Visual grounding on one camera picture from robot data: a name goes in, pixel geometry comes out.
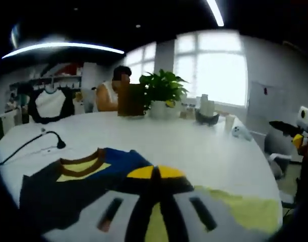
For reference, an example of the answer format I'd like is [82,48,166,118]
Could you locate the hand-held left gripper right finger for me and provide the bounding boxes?
[155,164,236,242]

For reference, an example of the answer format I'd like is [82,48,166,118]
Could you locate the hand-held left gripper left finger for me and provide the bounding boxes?
[74,165,159,242]

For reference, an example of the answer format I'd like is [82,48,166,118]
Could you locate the yellow garment with grey blue sleeves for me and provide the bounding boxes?
[19,147,282,242]

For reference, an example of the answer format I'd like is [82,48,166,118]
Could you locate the white office chair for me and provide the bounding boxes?
[264,124,300,178]

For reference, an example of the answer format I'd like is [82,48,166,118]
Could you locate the white game controller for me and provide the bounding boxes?
[231,125,253,141]

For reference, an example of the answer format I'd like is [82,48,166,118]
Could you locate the patterned paper cup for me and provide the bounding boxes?
[224,115,236,132]

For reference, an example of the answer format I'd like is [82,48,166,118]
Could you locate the grey neck massager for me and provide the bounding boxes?
[195,110,220,127]

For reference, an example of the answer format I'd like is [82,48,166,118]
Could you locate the white thermos bottle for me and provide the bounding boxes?
[199,93,215,117]

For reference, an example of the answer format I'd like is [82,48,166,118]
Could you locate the large window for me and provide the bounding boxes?
[124,31,248,108]

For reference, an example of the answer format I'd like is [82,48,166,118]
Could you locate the small glass jars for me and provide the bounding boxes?
[179,105,198,119]

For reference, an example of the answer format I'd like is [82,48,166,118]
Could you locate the brown cardboard box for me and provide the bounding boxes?
[117,84,148,117]

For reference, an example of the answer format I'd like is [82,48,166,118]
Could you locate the green potted plant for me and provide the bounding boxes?
[139,69,190,120]

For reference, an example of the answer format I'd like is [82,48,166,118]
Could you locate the short ceiling light strip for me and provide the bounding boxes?
[205,0,225,27]

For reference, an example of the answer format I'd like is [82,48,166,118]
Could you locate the black white shirt on chair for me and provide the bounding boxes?
[27,85,76,125]

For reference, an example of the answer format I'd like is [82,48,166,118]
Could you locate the shelf with white boxes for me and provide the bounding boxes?
[8,74,83,102]

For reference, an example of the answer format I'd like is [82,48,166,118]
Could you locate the straight ceiling light strip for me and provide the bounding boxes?
[2,42,126,59]

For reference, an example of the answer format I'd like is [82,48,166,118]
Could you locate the black power cable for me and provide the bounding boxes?
[0,130,67,166]

